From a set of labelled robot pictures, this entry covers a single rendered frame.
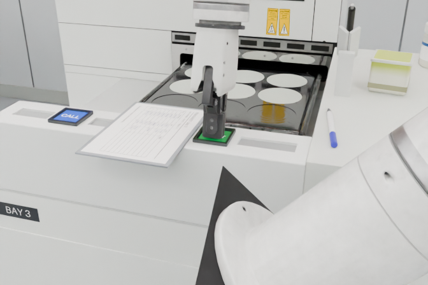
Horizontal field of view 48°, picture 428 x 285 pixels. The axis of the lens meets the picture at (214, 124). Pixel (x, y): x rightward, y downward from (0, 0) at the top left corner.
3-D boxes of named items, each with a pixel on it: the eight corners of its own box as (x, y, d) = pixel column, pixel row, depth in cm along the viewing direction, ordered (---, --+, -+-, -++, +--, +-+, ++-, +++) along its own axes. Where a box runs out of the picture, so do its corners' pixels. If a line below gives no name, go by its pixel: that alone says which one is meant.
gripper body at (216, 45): (206, 16, 77) (202, 85, 80) (185, 16, 68) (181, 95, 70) (251, 20, 75) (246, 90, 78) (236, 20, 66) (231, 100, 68)
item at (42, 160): (30, 164, 97) (18, 100, 91) (305, 209, 82) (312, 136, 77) (-1, 188, 89) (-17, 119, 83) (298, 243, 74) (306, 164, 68)
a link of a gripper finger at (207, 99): (210, 48, 70) (216, 70, 75) (197, 92, 67) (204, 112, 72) (218, 48, 70) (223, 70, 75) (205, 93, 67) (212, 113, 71)
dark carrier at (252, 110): (188, 65, 132) (188, 62, 132) (315, 76, 123) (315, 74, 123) (135, 112, 102) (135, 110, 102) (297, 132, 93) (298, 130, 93)
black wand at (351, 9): (356, 7, 81) (356, 2, 81) (348, 7, 81) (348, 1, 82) (348, 77, 98) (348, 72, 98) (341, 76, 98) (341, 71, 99)
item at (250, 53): (174, 74, 139) (172, 42, 135) (328, 89, 128) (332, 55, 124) (172, 76, 138) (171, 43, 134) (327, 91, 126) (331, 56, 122)
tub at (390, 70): (371, 79, 100) (376, 48, 97) (409, 84, 97) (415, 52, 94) (365, 91, 93) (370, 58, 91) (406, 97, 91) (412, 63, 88)
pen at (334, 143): (326, 106, 84) (331, 142, 72) (332, 106, 84) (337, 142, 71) (325, 111, 85) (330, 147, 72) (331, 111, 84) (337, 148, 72)
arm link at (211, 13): (203, 3, 76) (202, 22, 77) (185, 1, 68) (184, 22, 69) (255, 6, 74) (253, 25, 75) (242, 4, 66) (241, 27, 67)
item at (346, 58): (333, 85, 97) (340, 19, 91) (353, 87, 96) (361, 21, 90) (330, 96, 91) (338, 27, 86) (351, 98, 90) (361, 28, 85)
